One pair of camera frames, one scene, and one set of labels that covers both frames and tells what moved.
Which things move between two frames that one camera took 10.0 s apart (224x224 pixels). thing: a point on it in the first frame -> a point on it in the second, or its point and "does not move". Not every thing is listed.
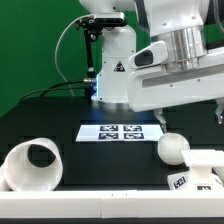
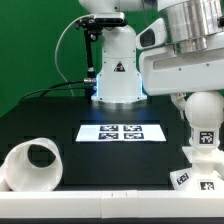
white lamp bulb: [169, 148] -> [204, 111]
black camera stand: [91, 33] does not move
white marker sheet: [119, 132] does not move
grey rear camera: [109, 18] does not move
